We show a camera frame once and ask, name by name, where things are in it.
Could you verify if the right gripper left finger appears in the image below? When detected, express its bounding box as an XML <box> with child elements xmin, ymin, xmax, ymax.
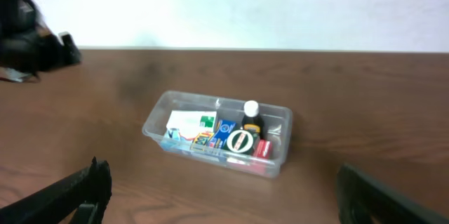
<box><xmin>1</xmin><ymin>158</ymin><xmax>112</xmax><ymax>224</ymax></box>

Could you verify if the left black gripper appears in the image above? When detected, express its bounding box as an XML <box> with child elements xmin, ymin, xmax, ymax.
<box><xmin>37</xmin><ymin>32</ymin><xmax>81</xmax><ymax>72</ymax></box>

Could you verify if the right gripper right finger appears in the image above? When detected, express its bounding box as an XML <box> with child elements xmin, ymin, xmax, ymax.
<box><xmin>336</xmin><ymin>164</ymin><xmax>448</xmax><ymax>224</ymax></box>

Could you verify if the red white medicine box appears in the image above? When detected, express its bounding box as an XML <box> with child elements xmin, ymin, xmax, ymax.
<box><xmin>226</xmin><ymin>138</ymin><xmax>274</xmax><ymax>169</ymax></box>

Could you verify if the white blue medicine box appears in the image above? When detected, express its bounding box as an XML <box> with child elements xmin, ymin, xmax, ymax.
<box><xmin>166</xmin><ymin>110</ymin><xmax>217</xmax><ymax>139</ymax></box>

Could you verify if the dark bottle white cap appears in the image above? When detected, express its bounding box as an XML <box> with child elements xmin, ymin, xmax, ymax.
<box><xmin>241</xmin><ymin>100</ymin><xmax>265</xmax><ymax>139</ymax></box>

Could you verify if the dark green square box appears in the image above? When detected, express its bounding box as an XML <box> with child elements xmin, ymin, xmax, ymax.
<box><xmin>222</xmin><ymin>129</ymin><xmax>260</xmax><ymax>155</ymax></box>

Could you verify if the blue fever patch box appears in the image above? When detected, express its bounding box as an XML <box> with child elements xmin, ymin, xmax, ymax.
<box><xmin>163</xmin><ymin>119</ymin><xmax>238</xmax><ymax>154</ymax></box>

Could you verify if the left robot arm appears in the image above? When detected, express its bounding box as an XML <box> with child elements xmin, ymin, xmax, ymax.
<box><xmin>1</xmin><ymin>0</ymin><xmax>81</xmax><ymax>82</ymax></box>

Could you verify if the clear plastic container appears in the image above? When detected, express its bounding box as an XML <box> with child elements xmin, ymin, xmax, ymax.
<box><xmin>142</xmin><ymin>91</ymin><xmax>293</xmax><ymax>178</ymax></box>

